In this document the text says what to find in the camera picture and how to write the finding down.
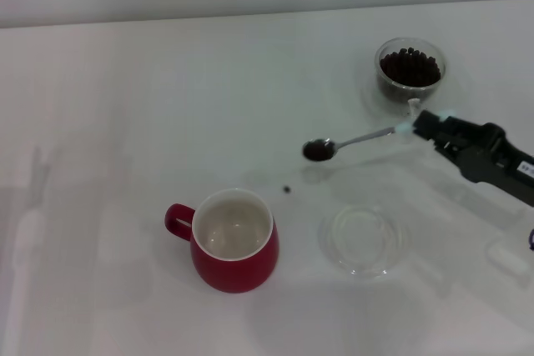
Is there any blue handled metal spoon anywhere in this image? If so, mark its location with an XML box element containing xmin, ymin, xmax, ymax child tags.
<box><xmin>302</xmin><ymin>110</ymin><xmax>458</xmax><ymax>163</ymax></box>

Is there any scooped coffee bean portion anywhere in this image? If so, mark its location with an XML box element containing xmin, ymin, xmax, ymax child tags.
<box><xmin>304</xmin><ymin>142</ymin><xmax>333</xmax><ymax>162</ymax></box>

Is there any clear glass cup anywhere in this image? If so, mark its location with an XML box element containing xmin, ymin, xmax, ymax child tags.
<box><xmin>374</xmin><ymin>37</ymin><xmax>446</xmax><ymax>120</ymax></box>

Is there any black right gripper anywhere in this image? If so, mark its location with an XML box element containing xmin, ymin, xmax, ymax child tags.
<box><xmin>412</xmin><ymin>109</ymin><xmax>534</xmax><ymax>208</ymax></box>

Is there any red ceramic mug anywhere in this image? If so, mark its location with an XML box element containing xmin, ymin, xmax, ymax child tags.
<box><xmin>164</xmin><ymin>188</ymin><xmax>280</xmax><ymax>294</ymax></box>

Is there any small clear glass saucer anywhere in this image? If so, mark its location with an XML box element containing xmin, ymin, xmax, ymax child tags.
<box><xmin>317</xmin><ymin>204</ymin><xmax>404</xmax><ymax>278</ymax></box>

